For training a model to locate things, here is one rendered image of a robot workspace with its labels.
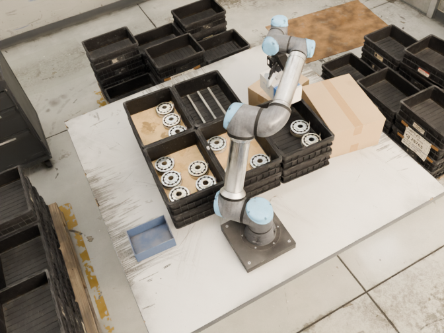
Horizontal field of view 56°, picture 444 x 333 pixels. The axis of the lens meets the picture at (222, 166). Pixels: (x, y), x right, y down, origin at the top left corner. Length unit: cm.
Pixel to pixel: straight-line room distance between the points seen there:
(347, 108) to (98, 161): 143
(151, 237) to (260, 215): 60
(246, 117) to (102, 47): 234
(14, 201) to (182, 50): 172
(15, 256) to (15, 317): 45
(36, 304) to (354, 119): 190
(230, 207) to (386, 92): 183
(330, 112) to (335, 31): 232
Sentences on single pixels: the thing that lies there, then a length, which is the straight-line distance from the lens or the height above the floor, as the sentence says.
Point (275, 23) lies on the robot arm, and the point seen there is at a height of 146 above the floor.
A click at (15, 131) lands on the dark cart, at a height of 47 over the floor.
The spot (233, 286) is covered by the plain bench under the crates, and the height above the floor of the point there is 70.
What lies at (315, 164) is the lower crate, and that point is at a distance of 225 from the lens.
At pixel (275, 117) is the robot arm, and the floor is 134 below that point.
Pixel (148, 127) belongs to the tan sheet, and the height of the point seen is 83.
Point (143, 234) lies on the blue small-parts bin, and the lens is 215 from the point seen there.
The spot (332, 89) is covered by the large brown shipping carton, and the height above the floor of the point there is 90.
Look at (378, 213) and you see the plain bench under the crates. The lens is 220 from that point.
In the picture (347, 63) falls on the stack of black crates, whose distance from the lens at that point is 371.
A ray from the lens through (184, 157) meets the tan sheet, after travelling 222.
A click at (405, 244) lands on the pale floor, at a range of 298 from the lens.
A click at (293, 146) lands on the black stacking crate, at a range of 224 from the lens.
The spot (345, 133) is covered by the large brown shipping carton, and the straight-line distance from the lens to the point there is 226.
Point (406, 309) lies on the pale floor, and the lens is 278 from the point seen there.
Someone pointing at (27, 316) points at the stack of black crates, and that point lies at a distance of 242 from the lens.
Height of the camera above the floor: 249
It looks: 50 degrees down
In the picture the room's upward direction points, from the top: 8 degrees counter-clockwise
